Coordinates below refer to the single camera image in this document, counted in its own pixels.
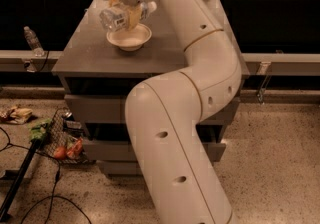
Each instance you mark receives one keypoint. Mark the orange red snack packet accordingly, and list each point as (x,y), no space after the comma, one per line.
(74,149)

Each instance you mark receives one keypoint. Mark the crumpled brown wrapper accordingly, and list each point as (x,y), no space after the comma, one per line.
(15,115)

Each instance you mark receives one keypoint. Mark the middle grey drawer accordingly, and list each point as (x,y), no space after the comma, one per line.
(123,151)

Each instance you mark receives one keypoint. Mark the small clear water bottle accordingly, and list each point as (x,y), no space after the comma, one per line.
(33,42)

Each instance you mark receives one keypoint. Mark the top grey drawer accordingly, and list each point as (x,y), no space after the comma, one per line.
(111,109)

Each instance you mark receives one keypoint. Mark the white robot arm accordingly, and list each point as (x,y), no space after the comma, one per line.
(162,113)

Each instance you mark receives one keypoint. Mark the black wire mesh basket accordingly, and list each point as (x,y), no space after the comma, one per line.
(64,129)

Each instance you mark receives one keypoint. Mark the black metal pole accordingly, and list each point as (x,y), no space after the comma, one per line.
(17,182)

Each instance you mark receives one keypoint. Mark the white paper bowl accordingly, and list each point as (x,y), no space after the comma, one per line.
(130,40)

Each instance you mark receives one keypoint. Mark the clear plastic bottle blue label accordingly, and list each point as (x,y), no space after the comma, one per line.
(116,18)

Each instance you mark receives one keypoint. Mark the grey drawer cabinet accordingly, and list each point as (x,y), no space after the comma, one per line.
(90,65)

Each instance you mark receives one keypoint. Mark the green snack bag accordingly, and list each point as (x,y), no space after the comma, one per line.
(39,131)

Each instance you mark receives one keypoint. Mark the red tomato toy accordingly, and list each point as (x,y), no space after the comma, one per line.
(60,153)

